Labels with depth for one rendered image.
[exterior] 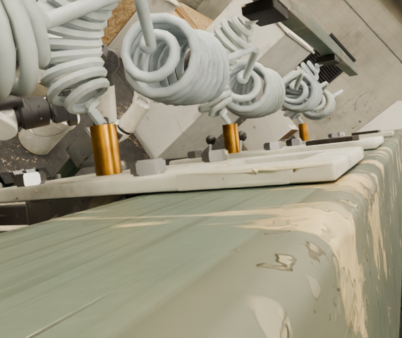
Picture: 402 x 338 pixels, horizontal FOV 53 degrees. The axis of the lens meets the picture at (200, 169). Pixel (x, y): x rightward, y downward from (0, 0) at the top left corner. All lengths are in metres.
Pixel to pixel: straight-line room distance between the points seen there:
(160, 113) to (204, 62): 3.65
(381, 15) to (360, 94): 1.59
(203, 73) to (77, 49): 0.10
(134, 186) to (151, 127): 3.84
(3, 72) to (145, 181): 0.07
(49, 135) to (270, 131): 3.96
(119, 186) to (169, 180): 0.03
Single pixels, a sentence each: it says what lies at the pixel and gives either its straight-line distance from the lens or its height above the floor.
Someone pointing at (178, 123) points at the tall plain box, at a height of 0.49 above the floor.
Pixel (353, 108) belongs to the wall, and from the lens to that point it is 9.26.
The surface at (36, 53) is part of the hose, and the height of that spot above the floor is 1.87.
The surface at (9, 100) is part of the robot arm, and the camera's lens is 1.20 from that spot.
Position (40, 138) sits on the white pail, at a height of 0.15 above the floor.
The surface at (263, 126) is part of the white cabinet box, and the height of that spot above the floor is 0.42.
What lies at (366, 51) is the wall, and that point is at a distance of 9.38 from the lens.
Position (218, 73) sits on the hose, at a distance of 0.34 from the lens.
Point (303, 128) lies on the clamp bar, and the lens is 0.73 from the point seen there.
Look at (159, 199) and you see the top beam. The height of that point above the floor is 1.88.
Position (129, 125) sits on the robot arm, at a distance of 1.60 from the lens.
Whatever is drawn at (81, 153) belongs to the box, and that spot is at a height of 0.83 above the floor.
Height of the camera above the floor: 1.97
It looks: 25 degrees down
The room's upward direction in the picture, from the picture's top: 48 degrees clockwise
